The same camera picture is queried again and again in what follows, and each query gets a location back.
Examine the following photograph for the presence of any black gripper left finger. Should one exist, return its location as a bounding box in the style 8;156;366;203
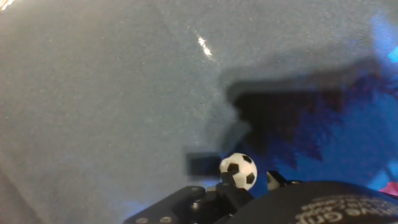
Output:
123;171;255;224

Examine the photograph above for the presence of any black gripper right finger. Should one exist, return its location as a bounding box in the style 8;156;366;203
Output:
266;170;302;192

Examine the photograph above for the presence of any small black white soccer ball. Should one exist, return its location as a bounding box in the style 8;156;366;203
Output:
218;152;258;191

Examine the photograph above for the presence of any printed forest landscape cloth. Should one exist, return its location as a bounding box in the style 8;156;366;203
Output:
0;0;398;224

